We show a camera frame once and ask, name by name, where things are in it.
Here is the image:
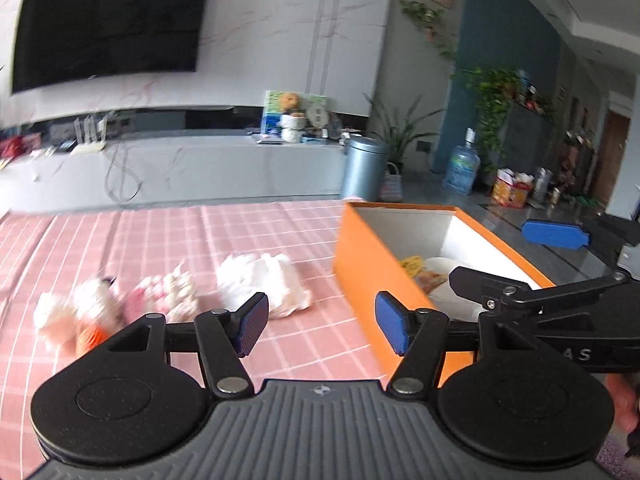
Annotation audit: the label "cream knitted cloth mitt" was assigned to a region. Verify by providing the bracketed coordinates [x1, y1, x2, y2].
[422, 256, 482, 324]

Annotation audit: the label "pink woven basket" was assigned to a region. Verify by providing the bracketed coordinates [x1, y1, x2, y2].
[380, 162, 402, 203]

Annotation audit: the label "red gift boxes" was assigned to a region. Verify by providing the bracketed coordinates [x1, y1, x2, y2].
[1, 132, 42, 159]

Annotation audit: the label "white wifi router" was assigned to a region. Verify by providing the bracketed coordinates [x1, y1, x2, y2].
[70, 116, 108, 155]

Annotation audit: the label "yellow wet wipes pack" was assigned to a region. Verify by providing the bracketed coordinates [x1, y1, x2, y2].
[400, 256, 447, 295]

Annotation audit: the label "colourful picture board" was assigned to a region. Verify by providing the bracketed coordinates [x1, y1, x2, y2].
[260, 90, 330, 134]

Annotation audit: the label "green potted floor plant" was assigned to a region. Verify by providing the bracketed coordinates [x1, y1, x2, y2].
[364, 94, 445, 174]

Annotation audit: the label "white crumpled cloth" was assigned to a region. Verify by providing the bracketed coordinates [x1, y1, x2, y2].
[216, 252, 312, 320]

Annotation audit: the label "blue water jug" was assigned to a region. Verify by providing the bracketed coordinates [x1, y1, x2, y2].
[442, 128, 480, 195]

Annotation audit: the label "white fluffy plush toy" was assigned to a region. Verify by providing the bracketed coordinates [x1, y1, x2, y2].
[32, 276, 124, 356]

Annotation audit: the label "black wall television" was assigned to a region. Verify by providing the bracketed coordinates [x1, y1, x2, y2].
[11, 0, 206, 93]

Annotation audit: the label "black power cables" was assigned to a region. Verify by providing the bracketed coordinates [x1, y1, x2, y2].
[103, 144, 144, 204]

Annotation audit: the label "orange plush toy on cabinet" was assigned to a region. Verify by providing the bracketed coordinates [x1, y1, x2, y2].
[278, 92, 299, 114]

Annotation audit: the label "hanging ivy plant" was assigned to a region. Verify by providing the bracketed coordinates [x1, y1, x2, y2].
[399, 0, 520, 174]

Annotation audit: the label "grey marble tv cabinet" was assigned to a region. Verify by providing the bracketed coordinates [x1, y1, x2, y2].
[1, 136, 346, 214]

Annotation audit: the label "orange crochet ball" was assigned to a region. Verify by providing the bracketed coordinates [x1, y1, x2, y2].
[76, 324, 111, 358]

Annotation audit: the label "pink checkered tablecloth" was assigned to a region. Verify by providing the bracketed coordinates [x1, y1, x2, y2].
[1, 200, 383, 479]

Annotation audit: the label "orange cardboard box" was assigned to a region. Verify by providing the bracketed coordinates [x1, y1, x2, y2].
[333, 202, 553, 382]

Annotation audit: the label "grey metal trash can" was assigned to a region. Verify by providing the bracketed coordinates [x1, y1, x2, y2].
[341, 136, 390, 202]

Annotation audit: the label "person's right hand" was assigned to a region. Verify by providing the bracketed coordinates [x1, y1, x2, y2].
[605, 374, 639, 434]

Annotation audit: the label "orange white carton box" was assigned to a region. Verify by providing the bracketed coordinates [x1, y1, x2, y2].
[491, 168, 534, 209]

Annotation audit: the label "pink white crochet hat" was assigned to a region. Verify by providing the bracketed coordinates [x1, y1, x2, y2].
[122, 264, 200, 323]

